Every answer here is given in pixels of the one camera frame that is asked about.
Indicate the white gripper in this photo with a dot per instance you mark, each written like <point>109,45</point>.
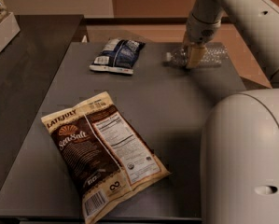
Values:
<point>201,30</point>

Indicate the clear plastic water bottle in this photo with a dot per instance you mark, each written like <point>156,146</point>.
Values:
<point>215,55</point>

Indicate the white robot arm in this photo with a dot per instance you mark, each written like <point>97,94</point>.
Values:
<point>240,140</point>

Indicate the blue snack bag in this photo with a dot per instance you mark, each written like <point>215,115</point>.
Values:
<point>118,56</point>

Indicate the brown Late July chip bag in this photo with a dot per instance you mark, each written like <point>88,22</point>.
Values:
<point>107,159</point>

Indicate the dark wooden side table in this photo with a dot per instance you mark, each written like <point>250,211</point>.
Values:
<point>27,67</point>

